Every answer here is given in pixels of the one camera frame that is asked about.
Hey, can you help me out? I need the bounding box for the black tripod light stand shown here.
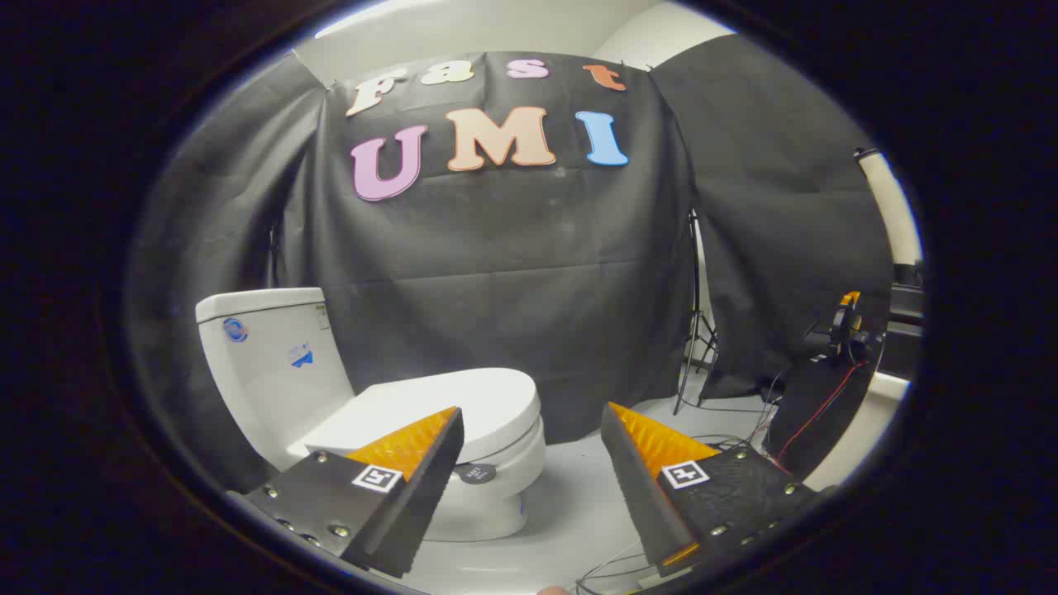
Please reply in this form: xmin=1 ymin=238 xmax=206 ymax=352
xmin=674 ymin=211 xmax=720 ymax=416

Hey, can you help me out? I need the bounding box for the white toilet lid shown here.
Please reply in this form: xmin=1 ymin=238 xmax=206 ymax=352
xmin=302 ymin=368 xmax=542 ymax=464

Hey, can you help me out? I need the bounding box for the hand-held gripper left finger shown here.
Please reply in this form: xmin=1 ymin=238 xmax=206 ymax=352
xmin=244 ymin=406 xmax=465 ymax=578

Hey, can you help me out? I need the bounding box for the white ceramic toilet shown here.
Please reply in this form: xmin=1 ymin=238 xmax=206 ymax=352
xmin=195 ymin=287 xmax=547 ymax=543

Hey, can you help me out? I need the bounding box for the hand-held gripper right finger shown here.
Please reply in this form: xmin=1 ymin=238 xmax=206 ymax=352
xmin=600 ymin=402 xmax=819 ymax=578

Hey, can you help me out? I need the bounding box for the white tube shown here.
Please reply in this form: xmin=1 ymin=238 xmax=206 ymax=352
xmin=855 ymin=147 xmax=922 ymax=267

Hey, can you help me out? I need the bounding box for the black backdrop cloth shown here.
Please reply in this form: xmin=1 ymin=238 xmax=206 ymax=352
xmin=128 ymin=33 xmax=898 ymax=497

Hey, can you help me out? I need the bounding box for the red cable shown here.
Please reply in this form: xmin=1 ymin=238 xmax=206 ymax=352
xmin=773 ymin=359 xmax=869 ymax=464

